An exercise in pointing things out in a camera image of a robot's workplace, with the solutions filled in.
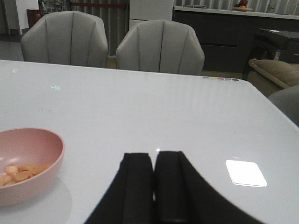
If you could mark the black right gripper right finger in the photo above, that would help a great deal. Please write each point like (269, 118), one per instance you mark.
(183, 196)

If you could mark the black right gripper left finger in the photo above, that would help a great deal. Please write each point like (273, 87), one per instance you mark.
(129, 198)

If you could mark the pink plastic bowl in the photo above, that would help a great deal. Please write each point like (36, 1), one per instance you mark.
(37, 152)

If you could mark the orange ham slices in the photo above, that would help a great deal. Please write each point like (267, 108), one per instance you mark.
(19, 173)

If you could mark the grey chair at table side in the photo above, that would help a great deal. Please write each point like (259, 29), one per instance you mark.
(287, 100)

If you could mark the beige cushion seat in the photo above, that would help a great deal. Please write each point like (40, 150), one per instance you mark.
(270, 76)

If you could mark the right grey upholstered chair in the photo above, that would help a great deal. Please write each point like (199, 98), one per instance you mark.
(161, 46)

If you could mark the grey upholstered chair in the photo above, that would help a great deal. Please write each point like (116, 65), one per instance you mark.
(67, 38)
(161, 46)

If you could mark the dark sideboard cabinet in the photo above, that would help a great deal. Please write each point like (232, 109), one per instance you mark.
(226, 36)

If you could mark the left grey upholstered chair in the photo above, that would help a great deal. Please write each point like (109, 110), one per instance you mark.
(67, 38)

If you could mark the black side table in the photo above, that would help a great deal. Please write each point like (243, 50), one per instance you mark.
(273, 44)

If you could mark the white cabinet panel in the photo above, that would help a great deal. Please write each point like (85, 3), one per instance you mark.
(144, 10)

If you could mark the fruit plate on sideboard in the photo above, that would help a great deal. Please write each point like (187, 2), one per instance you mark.
(242, 6)

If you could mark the red trash bin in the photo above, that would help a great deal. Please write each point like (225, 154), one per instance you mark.
(33, 16)

